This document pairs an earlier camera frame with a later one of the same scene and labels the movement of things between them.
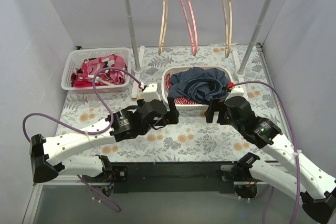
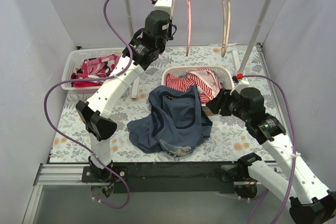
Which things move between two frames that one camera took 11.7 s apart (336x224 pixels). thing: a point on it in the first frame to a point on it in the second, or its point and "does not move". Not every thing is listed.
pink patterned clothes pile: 83,76 does not move
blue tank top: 199,85 to 176,122
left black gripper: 167,116 to 170,28
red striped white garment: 179,99 to 206,81
